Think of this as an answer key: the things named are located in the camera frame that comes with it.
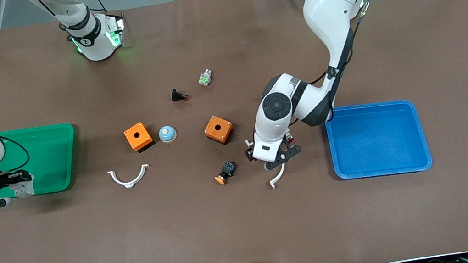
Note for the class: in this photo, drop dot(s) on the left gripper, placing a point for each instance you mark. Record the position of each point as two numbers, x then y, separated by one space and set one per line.
248 155

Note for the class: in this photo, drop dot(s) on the white semicircular pipe clamp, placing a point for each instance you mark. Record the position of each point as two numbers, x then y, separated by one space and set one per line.
279 176
130 183

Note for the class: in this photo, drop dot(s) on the red button white orange base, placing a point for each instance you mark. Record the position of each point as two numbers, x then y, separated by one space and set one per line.
289 137

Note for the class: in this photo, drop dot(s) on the yellow mushroom pushbutton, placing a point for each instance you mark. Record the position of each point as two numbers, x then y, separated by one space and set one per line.
226 169

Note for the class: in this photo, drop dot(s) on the orange button box black base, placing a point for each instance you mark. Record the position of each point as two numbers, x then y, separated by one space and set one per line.
145 136
225 126

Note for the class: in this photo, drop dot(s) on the green plastic tray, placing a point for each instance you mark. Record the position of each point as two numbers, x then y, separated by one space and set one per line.
47 154

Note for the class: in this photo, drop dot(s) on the blue dome button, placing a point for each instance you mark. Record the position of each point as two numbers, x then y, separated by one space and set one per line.
167 136

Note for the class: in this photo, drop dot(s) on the blue plastic tray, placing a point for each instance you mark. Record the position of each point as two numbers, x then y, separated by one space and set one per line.
379 137

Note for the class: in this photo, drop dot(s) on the black square pushbutton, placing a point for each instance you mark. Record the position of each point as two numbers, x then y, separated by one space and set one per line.
175 95

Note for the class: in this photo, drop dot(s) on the green and white switch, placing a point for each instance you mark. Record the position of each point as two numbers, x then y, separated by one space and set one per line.
205 78

